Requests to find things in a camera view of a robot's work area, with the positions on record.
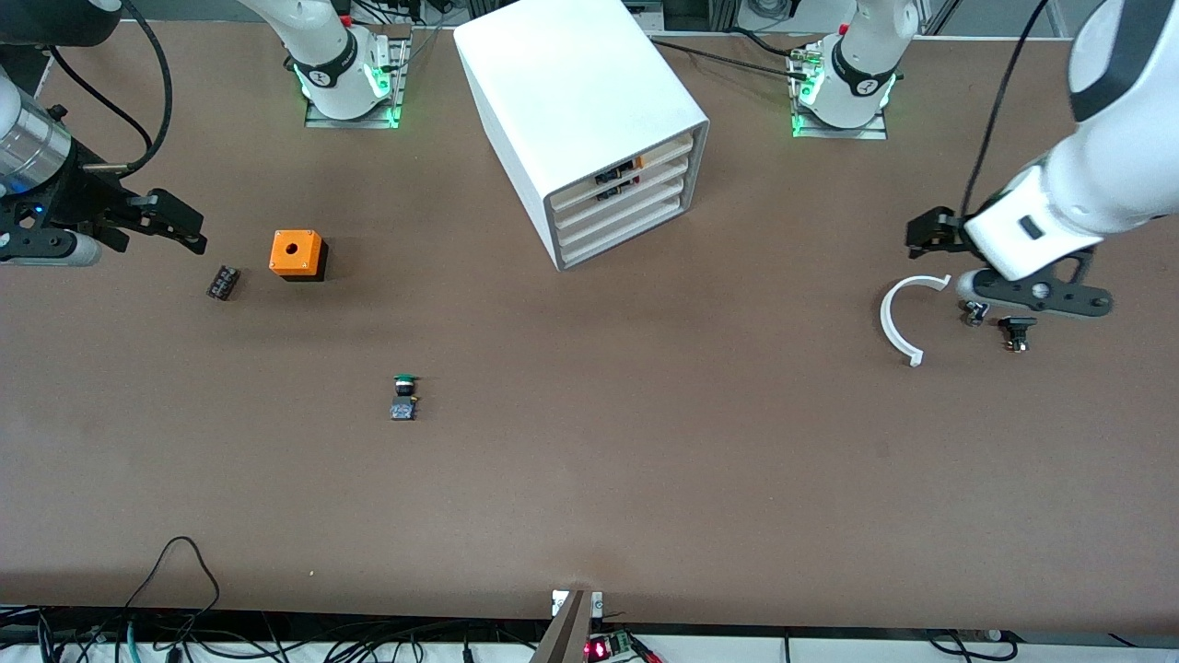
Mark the black push button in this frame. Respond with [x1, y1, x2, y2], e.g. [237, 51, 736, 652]
[998, 315, 1039, 354]

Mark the aluminium profile camera mount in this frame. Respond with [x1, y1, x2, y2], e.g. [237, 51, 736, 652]
[530, 589, 605, 663]

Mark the green push button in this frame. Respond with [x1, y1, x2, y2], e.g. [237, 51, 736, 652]
[389, 373, 422, 423]

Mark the aluminium arm base plate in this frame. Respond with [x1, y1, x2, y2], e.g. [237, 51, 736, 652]
[788, 44, 890, 141]
[304, 26, 413, 130]

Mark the black table cable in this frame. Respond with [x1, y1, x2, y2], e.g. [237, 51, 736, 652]
[648, 37, 813, 82]

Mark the white curved plastic arc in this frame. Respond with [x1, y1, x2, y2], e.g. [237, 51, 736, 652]
[880, 274, 952, 367]

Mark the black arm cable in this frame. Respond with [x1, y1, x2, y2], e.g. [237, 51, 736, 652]
[118, 0, 176, 178]
[961, 0, 1051, 217]

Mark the white drawer cabinet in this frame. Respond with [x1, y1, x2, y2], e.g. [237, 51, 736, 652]
[453, 0, 710, 273]

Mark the circuit board with red light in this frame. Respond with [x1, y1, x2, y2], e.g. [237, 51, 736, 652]
[582, 632, 660, 663]

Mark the white plate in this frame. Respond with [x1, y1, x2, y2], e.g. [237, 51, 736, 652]
[558, 171, 694, 247]
[560, 190, 694, 264]
[556, 153, 694, 230]

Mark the thin black looped cable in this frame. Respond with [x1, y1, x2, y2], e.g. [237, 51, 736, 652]
[123, 536, 221, 636]

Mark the orange box with hole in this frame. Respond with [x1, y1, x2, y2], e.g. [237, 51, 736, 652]
[269, 229, 329, 283]

